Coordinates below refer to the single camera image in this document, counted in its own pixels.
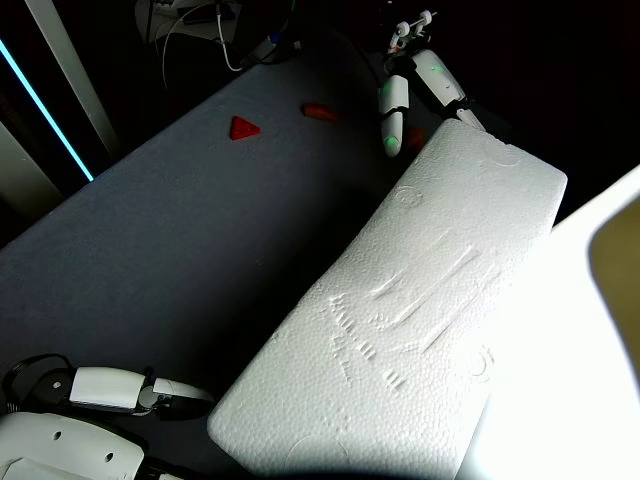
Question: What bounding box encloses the white styrofoam lid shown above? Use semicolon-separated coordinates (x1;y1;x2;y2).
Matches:
207;117;569;479

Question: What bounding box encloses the grey table cloth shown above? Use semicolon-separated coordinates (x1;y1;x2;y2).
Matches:
0;47;436;480

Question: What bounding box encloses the cyan light strip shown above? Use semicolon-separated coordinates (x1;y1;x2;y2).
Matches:
0;38;95;183

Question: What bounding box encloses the red triangle block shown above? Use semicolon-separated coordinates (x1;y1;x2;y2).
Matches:
229;115;262;143

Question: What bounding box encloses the orange toy carrot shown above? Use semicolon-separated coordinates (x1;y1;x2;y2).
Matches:
300;102;344;123

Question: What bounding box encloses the white rounded device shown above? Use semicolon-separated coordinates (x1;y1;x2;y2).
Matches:
134;0;236;32

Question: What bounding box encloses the white plug adaptor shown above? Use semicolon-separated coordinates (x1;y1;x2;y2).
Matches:
239;34;281;69

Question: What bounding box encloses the large white rounded shell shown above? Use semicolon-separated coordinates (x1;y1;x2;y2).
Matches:
464;164;640;480

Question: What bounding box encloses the white post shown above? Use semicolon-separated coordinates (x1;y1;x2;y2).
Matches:
23;0;121;156

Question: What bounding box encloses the thin white cable loop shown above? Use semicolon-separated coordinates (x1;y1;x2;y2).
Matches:
160;4;221;89

